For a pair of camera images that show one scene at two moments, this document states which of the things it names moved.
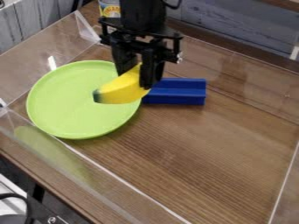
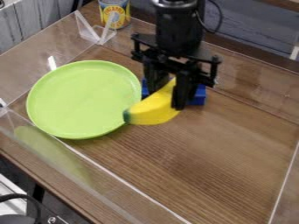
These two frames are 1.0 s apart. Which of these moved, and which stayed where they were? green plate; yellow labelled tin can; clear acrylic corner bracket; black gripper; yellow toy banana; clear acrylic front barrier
Moved: yellow toy banana; black gripper
Stayed: green plate; clear acrylic corner bracket; yellow labelled tin can; clear acrylic front barrier
